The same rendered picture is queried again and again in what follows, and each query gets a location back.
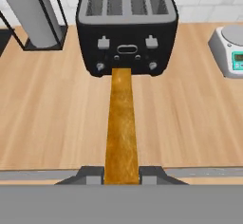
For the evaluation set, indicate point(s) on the white kitchen scale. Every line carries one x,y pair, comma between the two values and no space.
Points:
228,52

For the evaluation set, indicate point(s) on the black four-slot toaster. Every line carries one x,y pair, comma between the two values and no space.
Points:
126,31

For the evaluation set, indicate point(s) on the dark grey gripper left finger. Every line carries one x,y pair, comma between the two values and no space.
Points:
91,174

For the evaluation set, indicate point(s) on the grey paper towel roll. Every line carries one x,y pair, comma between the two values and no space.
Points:
31,11

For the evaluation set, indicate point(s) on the golden brown bread slice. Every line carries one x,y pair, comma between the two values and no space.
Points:
121,129

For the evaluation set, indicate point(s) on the black paper towel holder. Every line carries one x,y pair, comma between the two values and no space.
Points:
44,42

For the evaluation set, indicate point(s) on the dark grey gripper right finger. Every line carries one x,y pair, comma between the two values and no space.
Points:
152,174

